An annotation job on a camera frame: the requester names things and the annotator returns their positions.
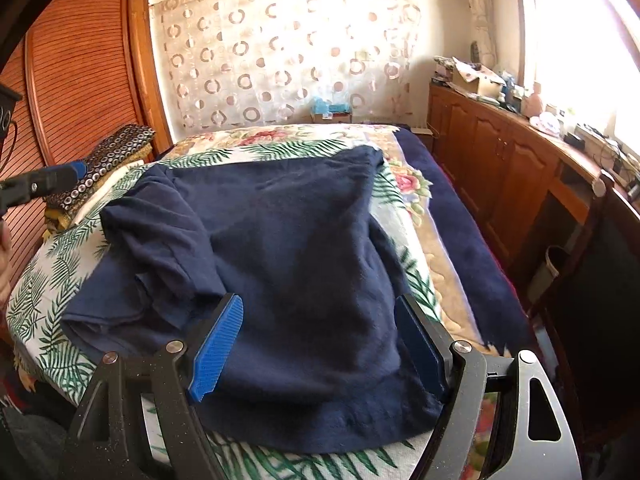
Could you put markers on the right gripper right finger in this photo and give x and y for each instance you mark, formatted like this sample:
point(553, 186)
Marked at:
point(530, 437)

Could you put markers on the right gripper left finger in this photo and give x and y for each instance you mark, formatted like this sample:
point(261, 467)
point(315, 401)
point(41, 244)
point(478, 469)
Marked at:
point(108, 438)

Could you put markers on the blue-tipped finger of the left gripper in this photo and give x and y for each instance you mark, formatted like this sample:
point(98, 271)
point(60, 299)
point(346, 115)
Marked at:
point(23, 188)

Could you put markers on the navy blue printed t-shirt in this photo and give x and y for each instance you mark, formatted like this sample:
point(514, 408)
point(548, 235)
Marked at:
point(318, 366)

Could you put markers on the dark circle-patterned folded cloth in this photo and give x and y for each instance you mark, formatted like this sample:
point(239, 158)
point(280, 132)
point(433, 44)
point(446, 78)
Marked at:
point(131, 142)

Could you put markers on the wooden louvered wardrobe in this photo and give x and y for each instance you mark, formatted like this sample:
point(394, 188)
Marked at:
point(83, 70)

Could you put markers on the floral bed blanket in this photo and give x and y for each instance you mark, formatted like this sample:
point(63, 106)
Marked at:
point(449, 268)

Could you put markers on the grey waste bin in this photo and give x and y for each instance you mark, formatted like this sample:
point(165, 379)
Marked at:
point(555, 258)

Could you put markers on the long wooden sideboard cabinet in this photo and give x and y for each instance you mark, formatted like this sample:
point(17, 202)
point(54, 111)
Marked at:
point(525, 190)

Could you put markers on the circle-patterned sheer curtain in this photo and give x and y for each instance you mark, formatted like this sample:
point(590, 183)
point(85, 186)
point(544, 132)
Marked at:
point(242, 63)

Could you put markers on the cardboard box with blue tissue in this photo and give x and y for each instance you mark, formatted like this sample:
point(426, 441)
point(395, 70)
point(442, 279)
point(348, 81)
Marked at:
point(326, 112)

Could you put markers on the pink figurine on sideboard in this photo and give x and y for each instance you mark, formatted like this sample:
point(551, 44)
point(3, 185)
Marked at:
point(533, 104)

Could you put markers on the open cardboard box on sideboard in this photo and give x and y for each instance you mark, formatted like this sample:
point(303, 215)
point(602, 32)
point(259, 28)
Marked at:
point(476, 78)

